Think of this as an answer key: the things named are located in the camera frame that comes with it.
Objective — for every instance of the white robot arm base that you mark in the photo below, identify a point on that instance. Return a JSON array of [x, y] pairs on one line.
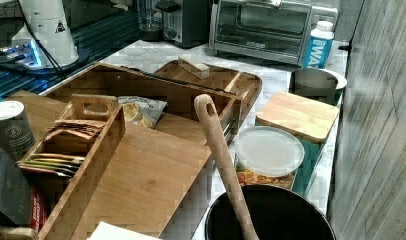
[[46, 34]]

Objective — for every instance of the grey metal cup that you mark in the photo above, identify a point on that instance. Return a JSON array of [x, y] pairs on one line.
[[317, 84]]

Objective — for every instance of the grey cylindrical canister white lid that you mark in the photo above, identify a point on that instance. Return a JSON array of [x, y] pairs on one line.
[[16, 137]]

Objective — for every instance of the wooden drawer cabinet top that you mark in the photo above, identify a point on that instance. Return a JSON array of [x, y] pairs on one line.
[[133, 177]]

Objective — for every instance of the teal canister with wooden lid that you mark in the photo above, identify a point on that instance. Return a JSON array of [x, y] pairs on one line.
[[308, 120]]

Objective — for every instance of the silver toaster oven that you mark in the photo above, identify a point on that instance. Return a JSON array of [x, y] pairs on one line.
[[276, 30]]

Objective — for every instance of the wooden spoon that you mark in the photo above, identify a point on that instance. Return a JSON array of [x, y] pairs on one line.
[[209, 119]]

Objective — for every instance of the white paper napkin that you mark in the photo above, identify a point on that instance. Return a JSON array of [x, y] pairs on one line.
[[106, 231]]

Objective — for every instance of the black slatted robot platform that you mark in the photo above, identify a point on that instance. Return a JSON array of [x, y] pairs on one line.
[[95, 41]]

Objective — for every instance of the black pot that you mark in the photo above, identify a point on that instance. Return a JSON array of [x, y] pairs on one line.
[[277, 214]]

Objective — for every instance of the dark wooden serving tray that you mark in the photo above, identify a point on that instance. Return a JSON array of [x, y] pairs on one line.
[[245, 86]]

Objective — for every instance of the blue water bottle white cap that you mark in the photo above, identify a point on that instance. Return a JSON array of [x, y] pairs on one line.
[[319, 45]]

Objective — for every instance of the black box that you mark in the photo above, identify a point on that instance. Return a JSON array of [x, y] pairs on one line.
[[15, 194]]

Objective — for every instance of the black two-slot toaster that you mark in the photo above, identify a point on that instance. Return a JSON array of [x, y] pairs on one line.
[[185, 22]]

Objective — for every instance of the wooden tea bag caddy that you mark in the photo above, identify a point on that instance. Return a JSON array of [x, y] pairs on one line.
[[68, 163]]

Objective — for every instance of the clear pasta jar white lid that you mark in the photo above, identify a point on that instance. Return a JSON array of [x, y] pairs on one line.
[[267, 155]]

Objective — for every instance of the chip snack bag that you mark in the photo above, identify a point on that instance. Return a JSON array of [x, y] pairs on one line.
[[141, 111]]

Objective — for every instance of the small wooden block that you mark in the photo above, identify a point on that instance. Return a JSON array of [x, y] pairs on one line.
[[194, 67]]

